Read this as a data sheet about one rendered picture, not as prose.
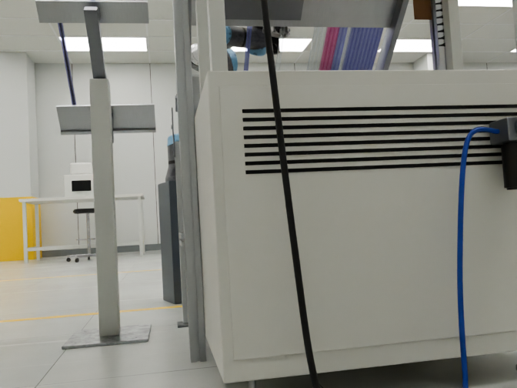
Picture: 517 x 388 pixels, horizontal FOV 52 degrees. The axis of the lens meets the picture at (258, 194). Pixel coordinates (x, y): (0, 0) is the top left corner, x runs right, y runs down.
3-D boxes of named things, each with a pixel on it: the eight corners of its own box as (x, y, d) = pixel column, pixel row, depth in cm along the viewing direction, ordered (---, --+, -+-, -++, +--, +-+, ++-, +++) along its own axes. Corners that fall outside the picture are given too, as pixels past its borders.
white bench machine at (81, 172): (65, 199, 713) (65, 165, 715) (99, 198, 725) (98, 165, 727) (64, 198, 677) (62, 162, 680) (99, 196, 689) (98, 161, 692)
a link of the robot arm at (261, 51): (235, 49, 204) (240, 20, 199) (261, 51, 209) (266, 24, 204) (243, 55, 198) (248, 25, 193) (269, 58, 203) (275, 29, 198)
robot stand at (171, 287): (163, 300, 248) (157, 184, 251) (198, 296, 256) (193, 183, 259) (175, 304, 232) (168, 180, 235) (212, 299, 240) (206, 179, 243)
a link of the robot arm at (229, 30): (176, 46, 234) (218, 15, 190) (199, 48, 239) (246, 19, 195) (176, 72, 234) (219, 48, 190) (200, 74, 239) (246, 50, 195)
